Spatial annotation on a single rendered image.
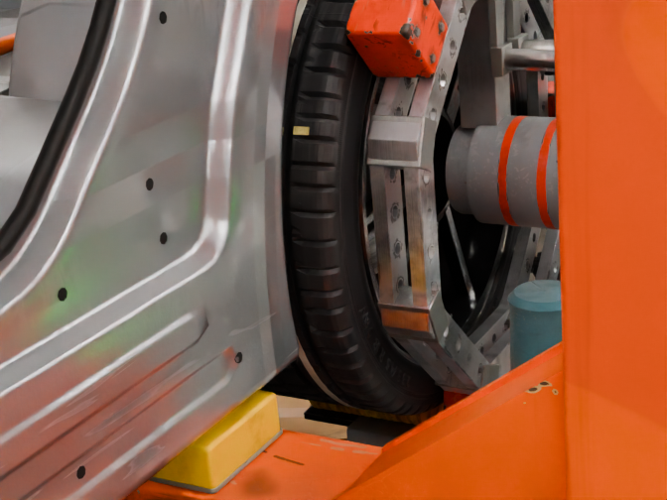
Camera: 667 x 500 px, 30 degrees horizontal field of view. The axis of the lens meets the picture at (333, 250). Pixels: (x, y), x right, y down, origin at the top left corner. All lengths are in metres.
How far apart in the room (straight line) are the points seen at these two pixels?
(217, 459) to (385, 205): 0.34
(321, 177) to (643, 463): 0.52
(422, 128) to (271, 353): 0.29
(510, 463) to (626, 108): 0.34
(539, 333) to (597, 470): 0.48
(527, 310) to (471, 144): 0.23
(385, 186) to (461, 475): 0.40
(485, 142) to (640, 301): 0.64
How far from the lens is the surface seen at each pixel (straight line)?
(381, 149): 1.36
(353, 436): 1.82
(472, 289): 1.81
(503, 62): 1.53
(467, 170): 1.56
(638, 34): 0.90
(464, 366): 1.53
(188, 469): 1.26
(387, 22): 1.33
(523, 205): 1.55
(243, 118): 1.22
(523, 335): 1.50
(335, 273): 1.38
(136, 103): 1.12
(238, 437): 1.28
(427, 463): 1.12
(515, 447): 1.07
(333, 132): 1.36
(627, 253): 0.94
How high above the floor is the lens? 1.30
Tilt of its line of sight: 19 degrees down
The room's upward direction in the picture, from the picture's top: 5 degrees counter-clockwise
